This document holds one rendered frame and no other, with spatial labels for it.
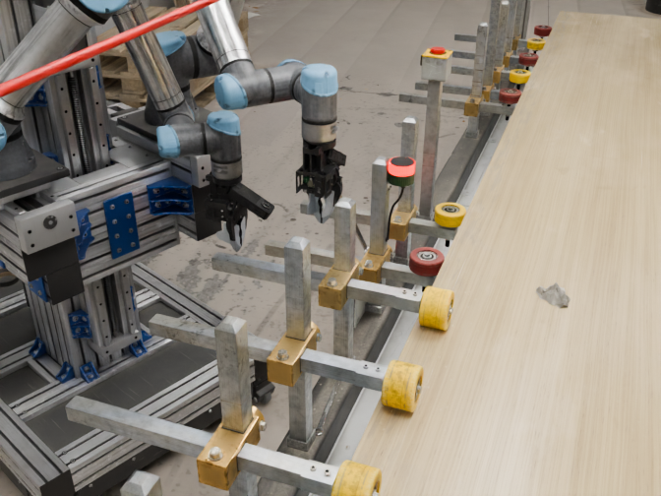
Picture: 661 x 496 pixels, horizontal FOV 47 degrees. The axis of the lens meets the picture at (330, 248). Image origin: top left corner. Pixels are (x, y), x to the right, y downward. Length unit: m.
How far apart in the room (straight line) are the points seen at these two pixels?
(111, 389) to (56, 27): 1.24
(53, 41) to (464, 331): 1.02
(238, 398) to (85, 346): 1.41
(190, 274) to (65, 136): 1.45
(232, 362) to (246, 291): 2.17
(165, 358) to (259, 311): 0.66
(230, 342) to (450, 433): 0.42
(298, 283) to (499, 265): 0.61
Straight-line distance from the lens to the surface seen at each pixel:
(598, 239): 1.94
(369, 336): 1.84
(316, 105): 1.57
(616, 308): 1.69
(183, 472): 2.52
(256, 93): 1.61
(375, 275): 1.77
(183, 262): 3.53
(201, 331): 1.44
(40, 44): 1.72
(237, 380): 1.14
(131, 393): 2.50
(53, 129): 2.14
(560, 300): 1.66
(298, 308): 1.34
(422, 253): 1.78
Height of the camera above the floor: 1.80
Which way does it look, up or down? 30 degrees down
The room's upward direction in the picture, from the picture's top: straight up
